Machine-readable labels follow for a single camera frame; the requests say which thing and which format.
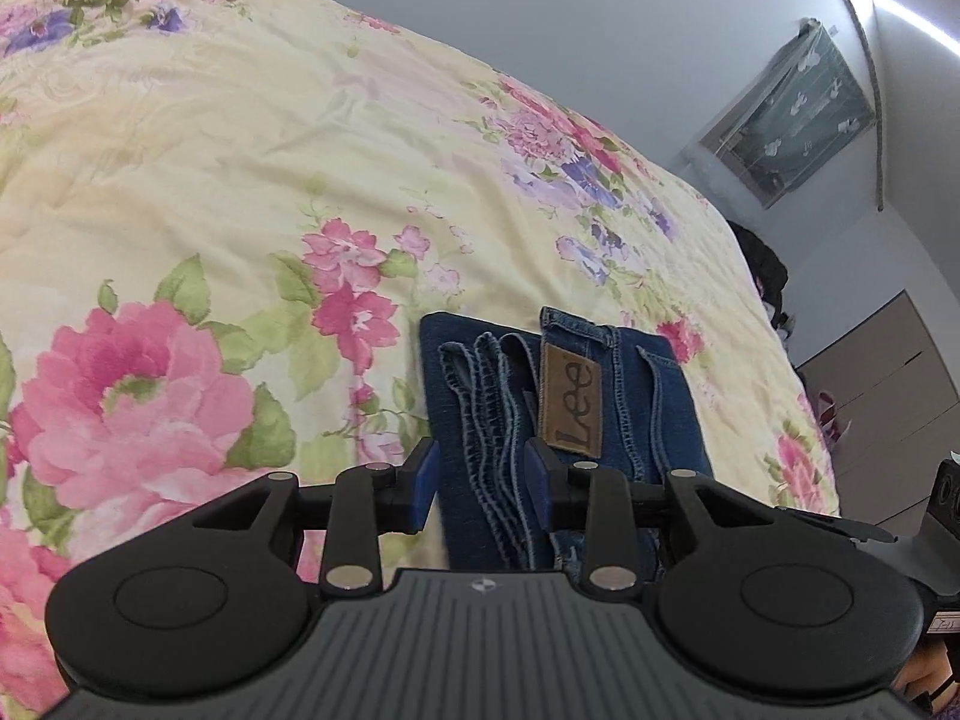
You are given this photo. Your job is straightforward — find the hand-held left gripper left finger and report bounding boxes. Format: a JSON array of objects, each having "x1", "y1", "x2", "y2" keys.
[{"x1": 191, "y1": 439, "x2": 441, "y2": 599}]

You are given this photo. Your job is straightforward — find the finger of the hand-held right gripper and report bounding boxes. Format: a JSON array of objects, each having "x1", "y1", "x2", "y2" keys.
[{"x1": 780, "y1": 508, "x2": 899, "y2": 543}]

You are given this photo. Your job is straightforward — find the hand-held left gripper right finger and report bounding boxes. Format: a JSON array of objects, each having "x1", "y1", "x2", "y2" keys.
[{"x1": 525, "y1": 439, "x2": 785, "y2": 601}]

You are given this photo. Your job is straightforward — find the blue denim pants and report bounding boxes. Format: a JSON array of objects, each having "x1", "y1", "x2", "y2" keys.
[{"x1": 418, "y1": 305, "x2": 715, "y2": 590}]

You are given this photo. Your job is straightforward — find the grey wardrobe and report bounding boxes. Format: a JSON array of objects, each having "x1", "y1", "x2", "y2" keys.
[{"x1": 795, "y1": 289, "x2": 960, "y2": 522}]

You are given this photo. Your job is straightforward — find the pile of dark clothes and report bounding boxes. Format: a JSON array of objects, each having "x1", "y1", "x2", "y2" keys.
[{"x1": 726, "y1": 220, "x2": 797, "y2": 338}]

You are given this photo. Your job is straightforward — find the floral yellow bed cover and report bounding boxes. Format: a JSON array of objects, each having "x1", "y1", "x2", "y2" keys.
[{"x1": 0, "y1": 0, "x2": 841, "y2": 713}]

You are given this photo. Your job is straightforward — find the curtained window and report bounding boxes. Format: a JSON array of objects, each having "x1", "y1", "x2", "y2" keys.
[{"x1": 696, "y1": 15, "x2": 880, "y2": 211}]

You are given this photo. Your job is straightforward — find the hanging grey cord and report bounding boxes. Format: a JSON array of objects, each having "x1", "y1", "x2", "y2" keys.
[{"x1": 814, "y1": 0, "x2": 890, "y2": 212}]

